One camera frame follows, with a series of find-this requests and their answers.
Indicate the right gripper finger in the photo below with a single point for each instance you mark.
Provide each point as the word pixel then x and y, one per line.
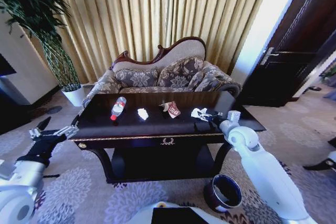
pixel 216 114
pixel 204 117

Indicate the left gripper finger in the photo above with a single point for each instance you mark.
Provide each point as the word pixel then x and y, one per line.
pixel 69 130
pixel 38 130

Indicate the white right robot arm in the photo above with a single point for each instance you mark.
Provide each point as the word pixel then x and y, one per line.
pixel 262 166

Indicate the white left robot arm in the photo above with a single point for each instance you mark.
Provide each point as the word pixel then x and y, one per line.
pixel 18 182

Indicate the dark round trash bin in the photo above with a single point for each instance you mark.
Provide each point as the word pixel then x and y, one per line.
pixel 225 192

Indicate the large crumpled white paper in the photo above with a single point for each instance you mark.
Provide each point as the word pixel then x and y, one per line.
pixel 195 112

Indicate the dark oval floor object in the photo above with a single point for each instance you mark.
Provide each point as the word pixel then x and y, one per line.
pixel 53 110

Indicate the red snack packet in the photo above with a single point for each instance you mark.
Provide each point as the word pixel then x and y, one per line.
pixel 173 110

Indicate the white plant pot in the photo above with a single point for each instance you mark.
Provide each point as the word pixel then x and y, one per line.
pixel 74 95

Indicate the dark wooden coffee table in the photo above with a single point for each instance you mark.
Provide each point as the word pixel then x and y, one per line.
pixel 157 128

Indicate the square floral sofa cushion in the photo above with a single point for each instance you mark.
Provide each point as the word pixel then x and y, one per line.
pixel 181 73

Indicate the clear red-capped water bottle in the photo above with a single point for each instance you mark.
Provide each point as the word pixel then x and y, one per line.
pixel 118 107

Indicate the small crumpled white paper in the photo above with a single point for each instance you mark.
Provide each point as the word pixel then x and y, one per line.
pixel 142 113

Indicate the dark screen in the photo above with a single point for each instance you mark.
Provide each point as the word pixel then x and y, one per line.
pixel 5 65

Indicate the wide floral sofa cushion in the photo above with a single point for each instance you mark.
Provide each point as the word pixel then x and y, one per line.
pixel 136 78

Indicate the floral upholstered sofa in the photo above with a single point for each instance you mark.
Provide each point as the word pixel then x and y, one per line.
pixel 147 61

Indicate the dark wooden door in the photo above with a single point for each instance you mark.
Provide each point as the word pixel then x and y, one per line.
pixel 288 51

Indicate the dark shoes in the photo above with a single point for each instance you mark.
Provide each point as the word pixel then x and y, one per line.
pixel 313 88

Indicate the dark furniture leg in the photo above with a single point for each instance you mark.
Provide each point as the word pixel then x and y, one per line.
pixel 323 162

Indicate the small green plant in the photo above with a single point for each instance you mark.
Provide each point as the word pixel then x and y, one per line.
pixel 330 75

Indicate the gold pleated curtain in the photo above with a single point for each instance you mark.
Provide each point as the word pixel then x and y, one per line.
pixel 147 11

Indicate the tall green potted plant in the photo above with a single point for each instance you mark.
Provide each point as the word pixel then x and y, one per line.
pixel 29 6

